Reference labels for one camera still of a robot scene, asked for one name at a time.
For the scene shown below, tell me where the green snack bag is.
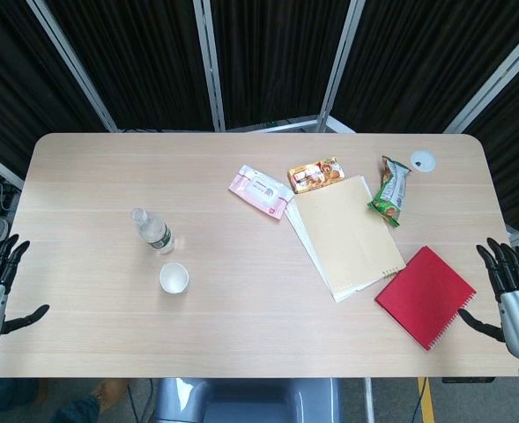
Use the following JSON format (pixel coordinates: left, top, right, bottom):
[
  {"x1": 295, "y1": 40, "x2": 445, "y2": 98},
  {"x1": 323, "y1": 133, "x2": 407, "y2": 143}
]
[{"x1": 367, "y1": 154, "x2": 413, "y2": 228}]

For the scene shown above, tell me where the transparent plastic water bottle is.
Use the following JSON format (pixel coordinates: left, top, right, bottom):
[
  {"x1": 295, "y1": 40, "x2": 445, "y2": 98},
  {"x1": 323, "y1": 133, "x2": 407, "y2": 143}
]
[{"x1": 130, "y1": 208, "x2": 175, "y2": 256}]

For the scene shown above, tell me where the white round cable grommet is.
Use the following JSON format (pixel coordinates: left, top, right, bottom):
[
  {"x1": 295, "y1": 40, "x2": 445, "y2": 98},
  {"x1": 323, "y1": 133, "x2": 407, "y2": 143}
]
[{"x1": 409, "y1": 150, "x2": 437, "y2": 173}]

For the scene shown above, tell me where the brown shoe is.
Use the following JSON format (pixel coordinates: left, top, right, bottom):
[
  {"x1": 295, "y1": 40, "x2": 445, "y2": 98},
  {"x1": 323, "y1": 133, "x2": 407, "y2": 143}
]
[{"x1": 94, "y1": 378, "x2": 130, "y2": 413}]

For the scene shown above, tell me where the white paper cup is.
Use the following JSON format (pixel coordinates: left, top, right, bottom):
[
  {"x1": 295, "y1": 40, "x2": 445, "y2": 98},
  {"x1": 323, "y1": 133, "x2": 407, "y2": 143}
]
[{"x1": 159, "y1": 261, "x2": 190, "y2": 295}]

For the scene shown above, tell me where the red spiral notebook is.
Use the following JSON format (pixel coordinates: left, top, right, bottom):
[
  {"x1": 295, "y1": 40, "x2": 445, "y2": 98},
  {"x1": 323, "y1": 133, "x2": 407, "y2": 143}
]
[{"x1": 374, "y1": 245, "x2": 478, "y2": 353}]

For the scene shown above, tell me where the beige spiral notebook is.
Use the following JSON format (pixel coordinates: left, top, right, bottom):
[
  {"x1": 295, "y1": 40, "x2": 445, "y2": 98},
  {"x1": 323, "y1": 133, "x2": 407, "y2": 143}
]
[{"x1": 284, "y1": 174, "x2": 407, "y2": 304}]

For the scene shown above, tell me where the yellow biscuit box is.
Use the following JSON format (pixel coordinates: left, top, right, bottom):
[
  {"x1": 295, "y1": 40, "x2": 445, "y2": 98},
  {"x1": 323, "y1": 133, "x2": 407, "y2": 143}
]
[{"x1": 286, "y1": 155, "x2": 345, "y2": 195}]

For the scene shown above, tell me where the pink wet wipes pack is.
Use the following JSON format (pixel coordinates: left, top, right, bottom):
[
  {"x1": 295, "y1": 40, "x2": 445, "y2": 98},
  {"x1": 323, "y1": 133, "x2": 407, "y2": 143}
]
[{"x1": 227, "y1": 164, "x2": 295, "y2": 220}]

